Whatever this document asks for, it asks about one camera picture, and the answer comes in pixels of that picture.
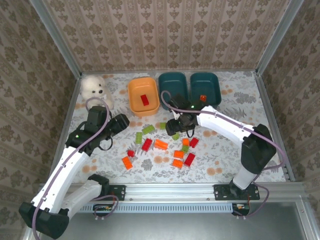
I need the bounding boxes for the orange plastic bin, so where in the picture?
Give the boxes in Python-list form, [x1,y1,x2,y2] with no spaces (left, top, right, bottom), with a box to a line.
[127,76,161,118]

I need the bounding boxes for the aluminium frame post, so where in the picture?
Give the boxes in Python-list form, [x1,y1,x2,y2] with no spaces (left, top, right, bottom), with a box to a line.
[28,0,83,77]
[255,0,305,76]

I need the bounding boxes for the orange arch lego brick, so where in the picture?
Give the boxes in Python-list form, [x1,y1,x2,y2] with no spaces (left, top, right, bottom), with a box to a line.
[153,139,169,151]

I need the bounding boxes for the black connector box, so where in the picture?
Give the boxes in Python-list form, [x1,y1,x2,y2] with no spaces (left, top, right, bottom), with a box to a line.
[92,203,114,218]
[231,202,251,217]

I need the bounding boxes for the grey slotted cable duct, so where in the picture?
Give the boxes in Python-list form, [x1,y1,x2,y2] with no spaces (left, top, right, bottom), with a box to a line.
[82,202,235,214]

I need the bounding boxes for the grey metal panel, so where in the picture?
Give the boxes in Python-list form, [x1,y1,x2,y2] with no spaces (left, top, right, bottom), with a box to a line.
[22,202,316,240]

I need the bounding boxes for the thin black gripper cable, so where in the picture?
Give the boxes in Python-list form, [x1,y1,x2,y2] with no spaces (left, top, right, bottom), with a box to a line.
[98,136,114,151]
[183,124,196,138]

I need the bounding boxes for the floral table cover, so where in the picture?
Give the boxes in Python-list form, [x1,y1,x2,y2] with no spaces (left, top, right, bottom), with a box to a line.
[53,71,288,185]

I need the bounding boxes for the thin black right gripper cable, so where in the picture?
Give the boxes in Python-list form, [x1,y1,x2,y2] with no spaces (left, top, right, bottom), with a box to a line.
[183,124,196,138]

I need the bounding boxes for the thin black left gripper cable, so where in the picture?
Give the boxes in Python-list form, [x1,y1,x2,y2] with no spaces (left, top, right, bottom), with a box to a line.
[98,136,114,151]

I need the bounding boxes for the long red lego brick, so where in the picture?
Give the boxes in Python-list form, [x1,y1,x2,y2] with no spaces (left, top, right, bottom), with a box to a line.
[183,152,197,167]

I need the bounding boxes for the green six-stud lego brick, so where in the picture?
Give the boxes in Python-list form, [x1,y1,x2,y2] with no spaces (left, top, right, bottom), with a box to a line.
[141,124,156,135]

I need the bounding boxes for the white plush dog toy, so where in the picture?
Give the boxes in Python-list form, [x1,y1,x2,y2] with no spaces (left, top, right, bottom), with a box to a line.
[79,74,115,111]

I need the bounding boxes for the teal plastic bin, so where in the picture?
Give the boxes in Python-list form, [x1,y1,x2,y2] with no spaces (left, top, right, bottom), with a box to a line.
[189,72,223,106]
[157,71,190,111]

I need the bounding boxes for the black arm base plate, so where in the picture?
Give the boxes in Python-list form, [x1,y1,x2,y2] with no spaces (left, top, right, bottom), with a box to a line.
[99,184,126,201]
[213,184,261,201]

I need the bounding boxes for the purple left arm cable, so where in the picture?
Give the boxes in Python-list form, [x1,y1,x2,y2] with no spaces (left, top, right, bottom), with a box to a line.
[32,96,120,240]

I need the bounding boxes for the aluminium table edge rail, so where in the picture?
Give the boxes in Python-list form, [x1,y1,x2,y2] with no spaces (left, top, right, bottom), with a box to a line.
[48,73,83,185]
[81,69,258,75]
[253,71,296,183]

